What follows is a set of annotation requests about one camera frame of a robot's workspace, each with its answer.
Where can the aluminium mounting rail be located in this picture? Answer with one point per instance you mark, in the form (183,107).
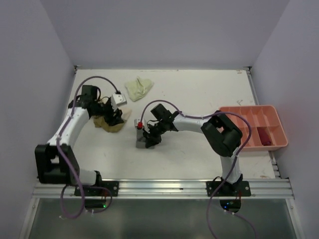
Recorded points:
(196,189)

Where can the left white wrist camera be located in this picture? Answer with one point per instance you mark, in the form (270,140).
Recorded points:
(118,100)

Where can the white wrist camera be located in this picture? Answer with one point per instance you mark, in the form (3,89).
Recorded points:
(118,100)
(141,125)

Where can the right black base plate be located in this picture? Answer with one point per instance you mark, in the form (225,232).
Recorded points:
(240,188)

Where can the pale green underwear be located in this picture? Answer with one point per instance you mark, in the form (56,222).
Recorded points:
(138,88)

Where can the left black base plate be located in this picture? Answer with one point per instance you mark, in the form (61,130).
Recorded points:
(104,189)

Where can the grey and cream underwear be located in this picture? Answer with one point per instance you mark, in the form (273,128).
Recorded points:
(141,140)

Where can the pink divided tray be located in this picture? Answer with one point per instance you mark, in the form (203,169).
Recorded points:
(261,116)

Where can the dark red rolled underwear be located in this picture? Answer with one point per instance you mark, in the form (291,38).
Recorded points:
(264,137)

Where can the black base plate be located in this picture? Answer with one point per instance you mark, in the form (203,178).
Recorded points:
(104,189)
(240,188)

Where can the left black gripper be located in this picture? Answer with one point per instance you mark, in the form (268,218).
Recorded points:
(111,120)

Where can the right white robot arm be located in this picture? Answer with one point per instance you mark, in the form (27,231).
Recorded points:
(222,134)

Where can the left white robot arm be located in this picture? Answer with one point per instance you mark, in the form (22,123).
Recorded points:
(55,160)

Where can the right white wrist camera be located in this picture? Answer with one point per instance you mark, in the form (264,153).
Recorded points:
(141,125)

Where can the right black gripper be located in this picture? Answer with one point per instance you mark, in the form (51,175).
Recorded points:
(151,138)

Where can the olive and cream underwear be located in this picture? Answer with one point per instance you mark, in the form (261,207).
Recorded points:
(99,122)

